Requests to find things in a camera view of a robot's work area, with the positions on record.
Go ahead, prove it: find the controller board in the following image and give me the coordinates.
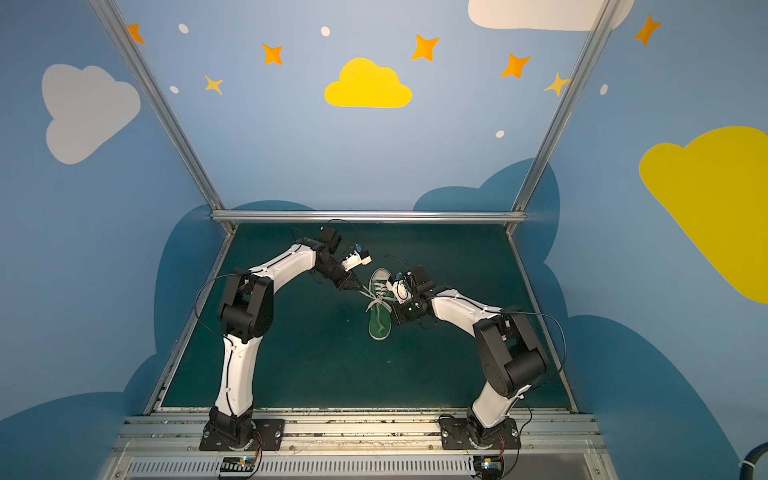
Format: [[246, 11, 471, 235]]
[[472, 456, 504, 480], [217, 456, 257, 479]]

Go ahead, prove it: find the back aluminium frame bar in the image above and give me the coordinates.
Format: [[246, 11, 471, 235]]
[[211, 210, 526, 224]]

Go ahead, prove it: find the right aluminium frame post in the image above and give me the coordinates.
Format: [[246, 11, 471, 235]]
[[505, 0, 623, 240]]

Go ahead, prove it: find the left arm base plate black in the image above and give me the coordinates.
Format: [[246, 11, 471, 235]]
[[199, 418, 285, 452]]

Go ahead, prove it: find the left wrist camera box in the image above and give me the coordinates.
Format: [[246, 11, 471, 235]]
[[341, 244, 372, 271]]

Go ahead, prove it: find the left controller board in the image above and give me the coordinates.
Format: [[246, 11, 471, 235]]
[[217, 456, 257, 479]]

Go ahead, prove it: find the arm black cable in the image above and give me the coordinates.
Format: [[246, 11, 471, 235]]
[[497, 310, 568, 445], [193, 218, 355, 340]]

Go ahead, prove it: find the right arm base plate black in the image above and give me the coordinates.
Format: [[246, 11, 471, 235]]
[[437, 415, 521, 450]]

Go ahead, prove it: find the right controller board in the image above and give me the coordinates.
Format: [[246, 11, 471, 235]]
[[472, 456, 504, 480]]

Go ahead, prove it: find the green canvas sneaker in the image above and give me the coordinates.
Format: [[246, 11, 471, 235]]
[[366, 268, 392, 341]]

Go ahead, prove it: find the left aluminium frame post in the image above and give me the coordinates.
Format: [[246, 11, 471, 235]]
[[90, 0, 225, 213]]

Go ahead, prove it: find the front aluminium rail bed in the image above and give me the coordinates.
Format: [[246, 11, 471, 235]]
[[99, 409, 618, 479]]

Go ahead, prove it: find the aluminium frame post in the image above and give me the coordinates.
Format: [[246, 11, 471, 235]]
[[505, 0, 623, 240], [90, 0, 225, 213]]

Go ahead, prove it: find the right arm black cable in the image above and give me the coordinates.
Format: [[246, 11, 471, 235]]
[[497, 310, 568, 445]]

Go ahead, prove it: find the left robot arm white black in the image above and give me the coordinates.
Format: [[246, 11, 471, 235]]
[[209, 227, 371, 437]]

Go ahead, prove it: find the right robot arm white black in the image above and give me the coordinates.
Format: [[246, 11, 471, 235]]
[[384, 267, 552, 432]]

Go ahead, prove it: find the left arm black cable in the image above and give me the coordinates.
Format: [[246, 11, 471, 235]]
[[193, 218, 355, 340]]

